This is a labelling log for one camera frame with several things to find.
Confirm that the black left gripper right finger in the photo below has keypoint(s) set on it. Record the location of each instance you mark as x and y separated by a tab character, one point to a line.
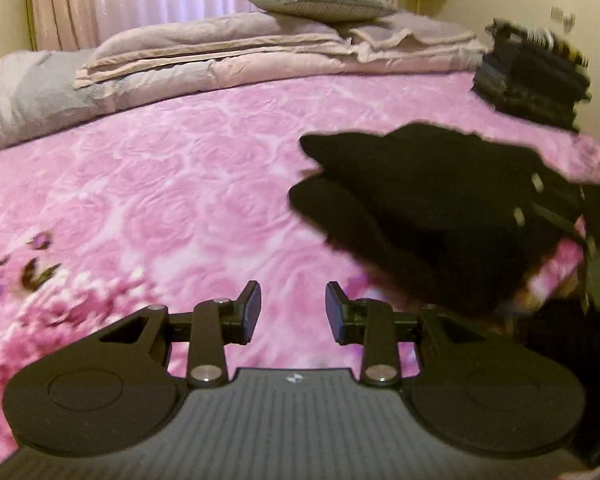
379	329

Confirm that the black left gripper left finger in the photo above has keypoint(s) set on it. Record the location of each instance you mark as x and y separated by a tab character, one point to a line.
150	334

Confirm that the black zip jacket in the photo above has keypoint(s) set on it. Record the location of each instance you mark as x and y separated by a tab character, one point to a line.
450	218

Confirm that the stack of dark folded clothes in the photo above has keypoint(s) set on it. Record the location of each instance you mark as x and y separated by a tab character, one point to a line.
533	74

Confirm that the pink floral bedspread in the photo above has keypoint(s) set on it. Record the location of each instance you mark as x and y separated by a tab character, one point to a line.
185	200

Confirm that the folded beige duvet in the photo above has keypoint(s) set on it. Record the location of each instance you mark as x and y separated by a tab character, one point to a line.
44	92

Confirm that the wall power sockets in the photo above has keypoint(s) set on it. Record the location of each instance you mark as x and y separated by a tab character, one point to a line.
581	26

